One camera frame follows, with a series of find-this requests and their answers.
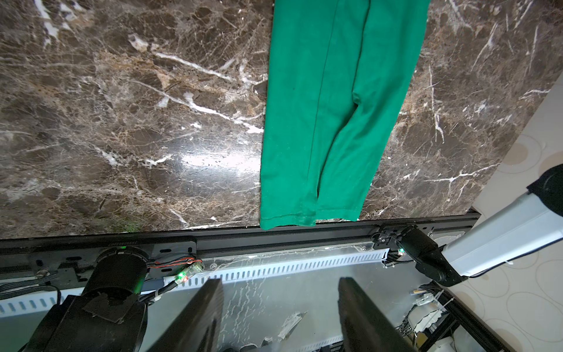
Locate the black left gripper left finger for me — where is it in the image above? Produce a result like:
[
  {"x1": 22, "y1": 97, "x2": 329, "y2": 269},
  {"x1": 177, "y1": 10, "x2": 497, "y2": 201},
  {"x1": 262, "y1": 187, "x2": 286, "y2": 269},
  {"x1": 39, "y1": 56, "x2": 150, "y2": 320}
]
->
[{"x1": 150, "y1": 279, "x2": 224, "y2": 352}]

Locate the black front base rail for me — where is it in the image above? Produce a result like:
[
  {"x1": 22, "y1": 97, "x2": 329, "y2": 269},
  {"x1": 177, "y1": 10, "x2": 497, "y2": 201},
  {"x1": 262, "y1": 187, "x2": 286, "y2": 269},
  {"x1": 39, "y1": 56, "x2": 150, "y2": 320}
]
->
[{"x1": 0, "y1": 210, "x2": 481, "y2": 318}]

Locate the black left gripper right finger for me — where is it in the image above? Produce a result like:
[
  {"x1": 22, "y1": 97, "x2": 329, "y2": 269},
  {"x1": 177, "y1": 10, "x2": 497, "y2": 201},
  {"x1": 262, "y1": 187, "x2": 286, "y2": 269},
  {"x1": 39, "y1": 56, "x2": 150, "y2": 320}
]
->
[{"x1": 338, "y1": 277, "x2": 414, "y2": 352}]

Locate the green t-shirt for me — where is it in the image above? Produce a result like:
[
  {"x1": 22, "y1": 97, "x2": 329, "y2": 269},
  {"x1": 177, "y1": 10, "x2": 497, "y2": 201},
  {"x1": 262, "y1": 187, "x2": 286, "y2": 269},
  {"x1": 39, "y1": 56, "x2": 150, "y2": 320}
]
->
[{"x1": 260, "y1": 1, "x2": 430, "y2": 230}]

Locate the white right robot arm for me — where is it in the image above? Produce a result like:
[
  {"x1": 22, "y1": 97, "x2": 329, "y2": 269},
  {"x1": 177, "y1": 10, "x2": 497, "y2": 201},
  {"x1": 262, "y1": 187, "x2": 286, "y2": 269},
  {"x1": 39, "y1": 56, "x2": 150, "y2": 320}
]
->
[{"x1": 338, "y1": 165, "x2": 562, "y2": 351}]

